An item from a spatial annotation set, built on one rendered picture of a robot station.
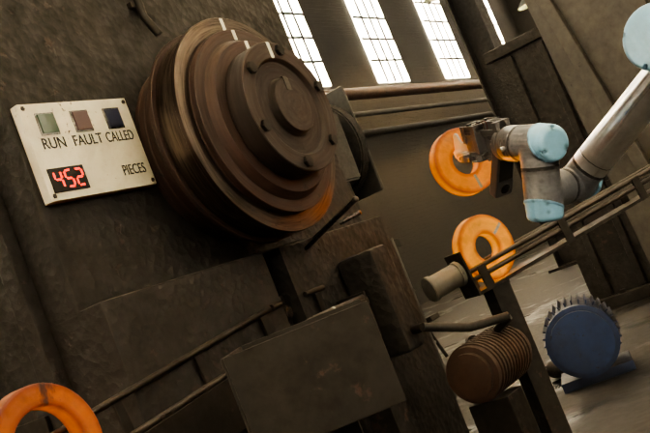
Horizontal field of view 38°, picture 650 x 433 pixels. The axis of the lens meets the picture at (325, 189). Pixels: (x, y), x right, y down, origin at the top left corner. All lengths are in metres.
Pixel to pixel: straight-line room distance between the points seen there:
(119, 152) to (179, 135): 0.12
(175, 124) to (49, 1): 0.34
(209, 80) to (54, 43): 0.29
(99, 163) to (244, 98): 0.29
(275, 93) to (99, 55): 0.35
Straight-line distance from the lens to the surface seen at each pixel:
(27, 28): 1.83
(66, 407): 1.42
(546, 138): 1.86
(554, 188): 1.90
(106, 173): 1.76
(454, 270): 2.15
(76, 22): 1.92
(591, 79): 4.47
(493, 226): 2.23
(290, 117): 1.85
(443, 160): 2.13
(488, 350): 2.05
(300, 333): 1.24
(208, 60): 1.86
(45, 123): 1.72
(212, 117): 1.79
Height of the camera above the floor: 0.75
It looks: 6 degrees up
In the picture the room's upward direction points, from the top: 22 degrees counter-clockwise
